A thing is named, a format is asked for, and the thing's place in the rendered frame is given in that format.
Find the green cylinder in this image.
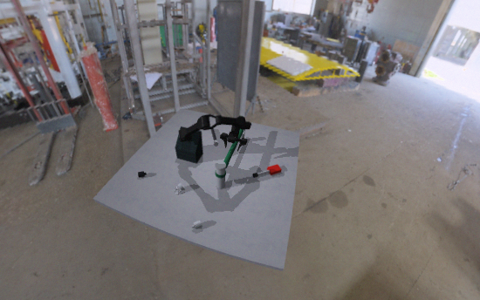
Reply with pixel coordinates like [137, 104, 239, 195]
[225, 129, 244, 162]

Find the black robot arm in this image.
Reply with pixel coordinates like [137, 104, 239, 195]
[179, 114, 251, 143]

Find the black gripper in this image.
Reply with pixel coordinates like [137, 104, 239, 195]
[220, 129, 247, 151]

